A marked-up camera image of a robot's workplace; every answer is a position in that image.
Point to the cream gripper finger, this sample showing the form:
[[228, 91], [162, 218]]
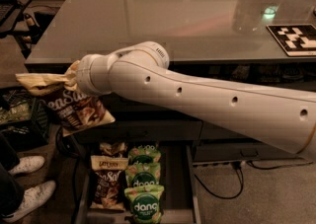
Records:
[[70, 74]]

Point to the brown sea salt chip bag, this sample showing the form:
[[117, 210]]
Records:
[[76, 111]]

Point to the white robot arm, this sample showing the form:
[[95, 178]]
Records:
[[283, 118]]

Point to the top left drawer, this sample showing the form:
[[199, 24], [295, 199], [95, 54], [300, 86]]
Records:
[[115, 103]]

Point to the middle left drawer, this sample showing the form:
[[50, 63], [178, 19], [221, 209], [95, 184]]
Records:
[[142, 130]]

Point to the green dang chip bag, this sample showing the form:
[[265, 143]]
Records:
[[138, 175], [144, 155], [145, 203]]

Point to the front green dang chip bag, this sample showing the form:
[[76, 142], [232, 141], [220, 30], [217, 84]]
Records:
[[145, 203]]

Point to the bottom right drawer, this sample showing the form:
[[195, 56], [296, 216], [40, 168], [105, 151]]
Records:
[[237, 149]]

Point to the grey cabinet counter unit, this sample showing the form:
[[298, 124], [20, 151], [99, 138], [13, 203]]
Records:
[[218, 39]]

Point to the open bottom left drawer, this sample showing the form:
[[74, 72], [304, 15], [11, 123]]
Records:
[[179, 202]]

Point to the top right drawer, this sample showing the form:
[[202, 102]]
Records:
[[302, 86]]

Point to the black plastic crate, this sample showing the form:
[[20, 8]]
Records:
[[23, 119]]

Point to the white sneaker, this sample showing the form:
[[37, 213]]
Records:
[[28, 165], [33, 198]]

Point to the dark trouser leg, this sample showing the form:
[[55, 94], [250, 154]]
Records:
[[11, 193]]

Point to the black white fiducial marker board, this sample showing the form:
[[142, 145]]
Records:
[[295, 40]]

